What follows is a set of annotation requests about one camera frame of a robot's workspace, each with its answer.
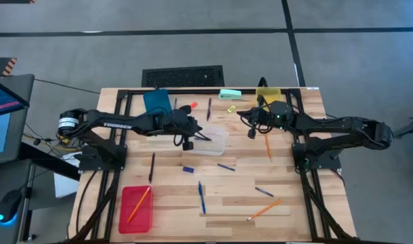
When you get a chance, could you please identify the black computer mouse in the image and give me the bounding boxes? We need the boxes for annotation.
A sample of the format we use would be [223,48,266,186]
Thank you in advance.
[0,188,23,225]

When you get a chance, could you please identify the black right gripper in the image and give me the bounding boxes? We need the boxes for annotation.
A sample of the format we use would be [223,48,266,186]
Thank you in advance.
[236,95,278,134]

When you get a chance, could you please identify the black pen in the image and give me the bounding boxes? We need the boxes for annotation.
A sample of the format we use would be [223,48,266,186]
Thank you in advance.
[148,152,156,184]

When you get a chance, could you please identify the teal plastic bin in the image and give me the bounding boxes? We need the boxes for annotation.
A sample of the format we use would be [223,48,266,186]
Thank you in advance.
[142,88,174,117]

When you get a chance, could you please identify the grey desk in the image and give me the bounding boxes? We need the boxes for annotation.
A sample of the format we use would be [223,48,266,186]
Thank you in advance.
[0,159,37,244]

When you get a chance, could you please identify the white paper sheets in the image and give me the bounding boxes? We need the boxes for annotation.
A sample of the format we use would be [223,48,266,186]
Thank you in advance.
[53,151,81,199]

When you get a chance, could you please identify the grey metal stand foot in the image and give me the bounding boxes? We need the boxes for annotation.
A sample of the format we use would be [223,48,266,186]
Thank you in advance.
[391,116,413,140]

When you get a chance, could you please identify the orange pencil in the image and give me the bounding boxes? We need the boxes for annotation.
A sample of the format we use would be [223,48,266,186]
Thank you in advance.
[126,186,152,224]
[263,134,273,161]
[246,198,284,222]

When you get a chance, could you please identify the red translucent plastic bin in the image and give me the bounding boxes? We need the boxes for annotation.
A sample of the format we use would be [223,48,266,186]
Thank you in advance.
[118,185,154,235]

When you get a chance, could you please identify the thin black floor cable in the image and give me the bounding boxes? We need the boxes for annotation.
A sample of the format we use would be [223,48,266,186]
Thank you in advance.
[33,78,102,95]

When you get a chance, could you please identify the grey computer monitor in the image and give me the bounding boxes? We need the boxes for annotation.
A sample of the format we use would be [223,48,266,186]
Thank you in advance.
[0,73,35,166]

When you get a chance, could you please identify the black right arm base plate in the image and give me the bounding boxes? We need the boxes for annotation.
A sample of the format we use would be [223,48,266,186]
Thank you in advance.
[292,142,343,170]

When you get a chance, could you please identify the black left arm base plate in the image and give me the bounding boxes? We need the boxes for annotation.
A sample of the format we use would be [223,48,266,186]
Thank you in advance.
[78,144,128,171]

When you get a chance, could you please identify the clear translucent plastic bin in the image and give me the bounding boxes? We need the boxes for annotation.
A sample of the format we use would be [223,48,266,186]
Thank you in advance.
[185,125,230,157]

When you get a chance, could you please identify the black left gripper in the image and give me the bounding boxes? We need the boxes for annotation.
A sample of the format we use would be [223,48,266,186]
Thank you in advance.
[165,105,204,137]

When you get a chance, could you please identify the mint green stapler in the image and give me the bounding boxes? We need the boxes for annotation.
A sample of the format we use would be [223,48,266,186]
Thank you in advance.
[218,88,243,101]

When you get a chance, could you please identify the yellow translucent plastic bin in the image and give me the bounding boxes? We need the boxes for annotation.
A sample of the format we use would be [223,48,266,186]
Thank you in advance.
[255,87,283,113]

